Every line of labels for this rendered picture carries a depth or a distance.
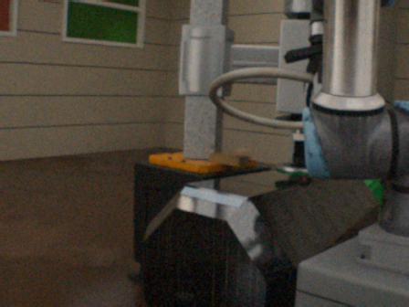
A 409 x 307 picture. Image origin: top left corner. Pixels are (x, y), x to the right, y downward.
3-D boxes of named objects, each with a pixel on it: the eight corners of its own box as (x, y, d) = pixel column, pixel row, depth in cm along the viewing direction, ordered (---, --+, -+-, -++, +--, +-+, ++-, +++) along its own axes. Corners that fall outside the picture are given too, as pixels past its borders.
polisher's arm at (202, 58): (171, 82, 279) (173, 38, 276) (183, 83, 313) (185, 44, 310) (302, 89, 276) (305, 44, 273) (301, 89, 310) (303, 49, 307)
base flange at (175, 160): (145, 162, 298) (145, 153, 297) (202, 155, 336) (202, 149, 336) (203, 174, 268) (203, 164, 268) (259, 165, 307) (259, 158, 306)
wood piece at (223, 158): (209, 162, 283) (209, 153, 282) (219, 160, 292) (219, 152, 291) (238, 166, 273) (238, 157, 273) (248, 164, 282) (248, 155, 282)
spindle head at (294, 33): (286, 115, 258) (290, 28, 252) (329, 118, 254) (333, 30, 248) (275, 118, 223) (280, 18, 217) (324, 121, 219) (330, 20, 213)
